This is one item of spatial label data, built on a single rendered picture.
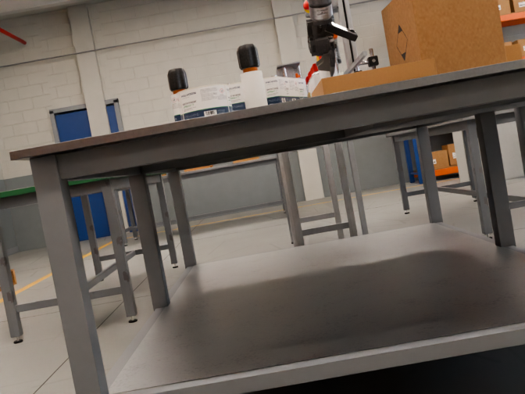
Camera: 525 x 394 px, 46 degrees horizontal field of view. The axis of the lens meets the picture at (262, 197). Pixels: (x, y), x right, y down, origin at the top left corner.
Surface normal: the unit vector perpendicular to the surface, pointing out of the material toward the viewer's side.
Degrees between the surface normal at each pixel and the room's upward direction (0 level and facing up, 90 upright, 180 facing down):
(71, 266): 90
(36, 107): 90
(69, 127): 90
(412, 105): 90
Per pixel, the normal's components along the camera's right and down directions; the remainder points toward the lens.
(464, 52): 0.07, 0.04
